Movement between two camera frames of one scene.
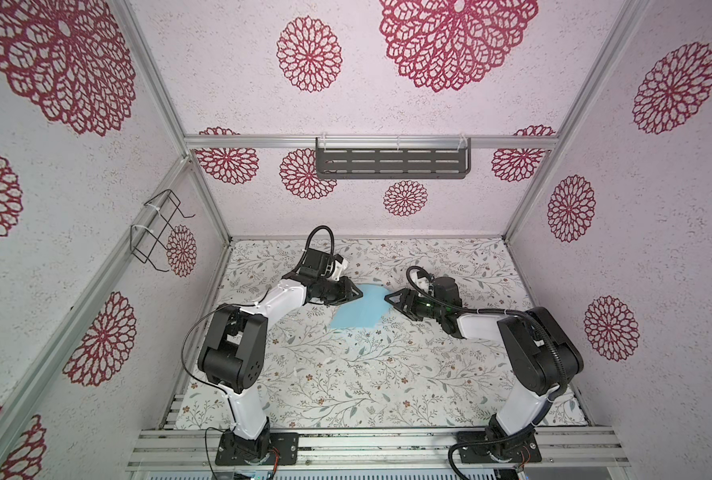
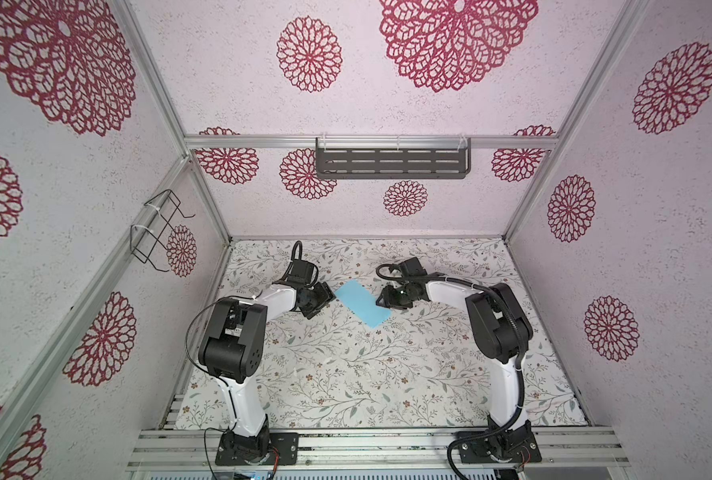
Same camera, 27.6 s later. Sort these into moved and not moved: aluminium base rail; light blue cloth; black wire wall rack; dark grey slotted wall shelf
Moved: light blue cloth
Not moved: aluminium base rail; black wire wall rack; dark grey slotted wall shelf
